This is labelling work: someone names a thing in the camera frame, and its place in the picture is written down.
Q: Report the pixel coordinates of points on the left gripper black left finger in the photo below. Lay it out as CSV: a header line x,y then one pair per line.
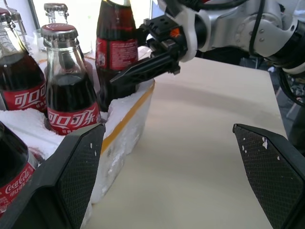
x,y
47,188

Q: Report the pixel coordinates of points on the empty clear glass bottle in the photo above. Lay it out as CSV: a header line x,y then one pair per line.
x,y
56,12

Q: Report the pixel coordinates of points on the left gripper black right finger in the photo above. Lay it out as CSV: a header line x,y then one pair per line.
x,y
274,171

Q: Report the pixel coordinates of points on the glass cola bottle red label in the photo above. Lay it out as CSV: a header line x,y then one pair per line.
x,y
12,171
114,28
19,71
69,95

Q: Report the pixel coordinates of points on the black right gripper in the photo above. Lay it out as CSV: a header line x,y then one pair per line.
x,y
166,33

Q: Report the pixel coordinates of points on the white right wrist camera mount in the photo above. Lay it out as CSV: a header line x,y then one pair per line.
x,y
190,14

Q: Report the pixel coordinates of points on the white foam crate yellow tape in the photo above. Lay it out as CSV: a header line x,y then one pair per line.
x,y
124,143

